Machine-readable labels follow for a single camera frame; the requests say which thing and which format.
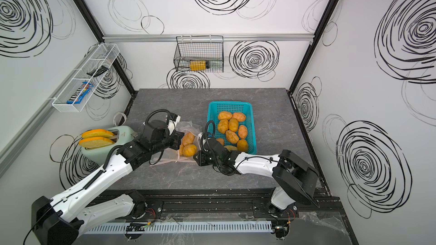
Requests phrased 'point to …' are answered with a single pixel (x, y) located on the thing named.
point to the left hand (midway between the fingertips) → (183, 133)
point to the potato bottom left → (223, 125)
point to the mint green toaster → (99, 155)
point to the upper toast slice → (97, 132)
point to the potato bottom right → (242, 146)
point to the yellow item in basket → (197, 65)
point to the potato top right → (240, 116)
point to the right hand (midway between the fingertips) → (195, 156)
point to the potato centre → (233, 125)
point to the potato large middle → (231, 136)
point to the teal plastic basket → (214, 108)
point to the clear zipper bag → (176, 156)
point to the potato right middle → (243, 131)
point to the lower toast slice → (95, 142)
